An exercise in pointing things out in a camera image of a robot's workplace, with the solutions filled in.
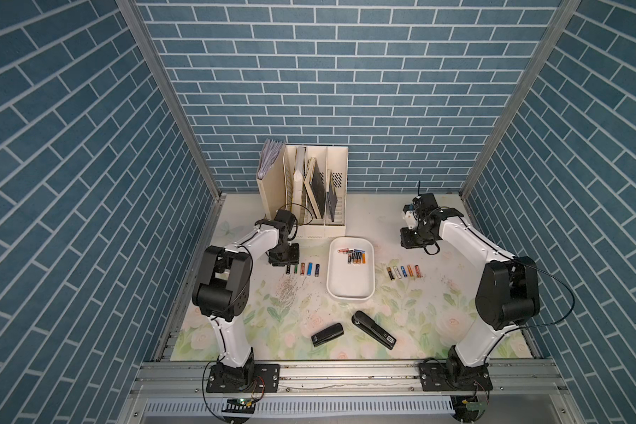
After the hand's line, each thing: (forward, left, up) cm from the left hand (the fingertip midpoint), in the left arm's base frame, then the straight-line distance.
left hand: (297, 261), depth 95 cm
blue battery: (-3, -39, -3) cm, 40 cm away
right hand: (+4, -39, +7) cm, 40 cm away
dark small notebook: (+30, -12, +5) cm, 33 cm away
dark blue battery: (-2, -7, -3) cm, 8 cm away
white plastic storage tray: (-1, -20, -3) cm, 20 cm away
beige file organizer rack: (+25, +7, +13) cm, 29 cm away
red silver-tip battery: (+7, -18, -2) cm, 19 cm away
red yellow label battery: (-3, -44, -3) cm, 45 cm away
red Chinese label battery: (-1, -2, -3) cm, 4 cm away
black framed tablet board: (+29, -5, +12) cm, 32 cm away
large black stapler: (-23, -24, +1) cm, 33 cm away
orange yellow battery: (+3, -25, -2) cm, 25 cm away
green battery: (-1, +1, -3) cm, 3 cm away
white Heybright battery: (-5, -37, -1) cm, 37 cm away
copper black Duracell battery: (-5, -34, -2) cm, 34 cm away
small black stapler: (-25, -11, 0) cm, 27 cm away
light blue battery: (-1, -4, -3) cm, 5 cm away
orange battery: (-3, -42, -3) cm, 42 cm away
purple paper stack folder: (+27, +10, +27) cm, 40 cm away
